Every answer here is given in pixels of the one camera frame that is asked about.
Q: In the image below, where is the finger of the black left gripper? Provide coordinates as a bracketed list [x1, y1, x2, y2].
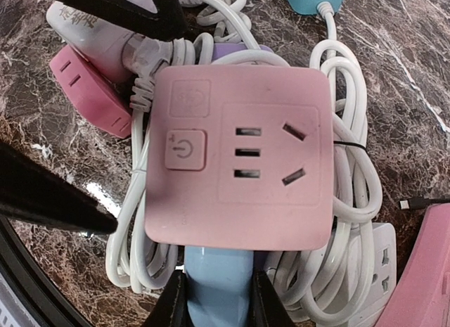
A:
[1, 141, 118, 234]
[55, 0, 188, 41]

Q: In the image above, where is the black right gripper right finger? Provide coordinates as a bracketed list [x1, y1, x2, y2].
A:
[251, 271, 295, 327]

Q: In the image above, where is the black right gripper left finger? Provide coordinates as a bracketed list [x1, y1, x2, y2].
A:
[143, 270, 188, 327]

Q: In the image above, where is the light blue charger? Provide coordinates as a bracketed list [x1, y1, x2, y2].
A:
[184, 246, 254, 326]

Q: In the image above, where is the pink cube socket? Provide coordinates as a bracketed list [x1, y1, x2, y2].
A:
[145, 65, 333, 251]

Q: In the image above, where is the white round power plug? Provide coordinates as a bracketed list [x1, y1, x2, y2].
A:
[46, 0, 157, 83]

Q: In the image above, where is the purple power strip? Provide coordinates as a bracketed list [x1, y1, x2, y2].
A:
[210, 44, 285, 67]

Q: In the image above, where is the pink flat adapter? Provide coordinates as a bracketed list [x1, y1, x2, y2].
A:
[49, 46, 131, 139]

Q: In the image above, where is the white power strip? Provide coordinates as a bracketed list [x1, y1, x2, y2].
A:
[348, 222, 397, 326]

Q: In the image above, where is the pink triangular power strip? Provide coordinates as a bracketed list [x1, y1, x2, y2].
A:
[376, 204, 449, 327]

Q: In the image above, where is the white power cord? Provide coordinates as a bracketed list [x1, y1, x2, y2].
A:
[105, 0, 384, 327]

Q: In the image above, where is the black usb cable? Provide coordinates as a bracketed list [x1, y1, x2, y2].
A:
[400, 196, 450, 211]

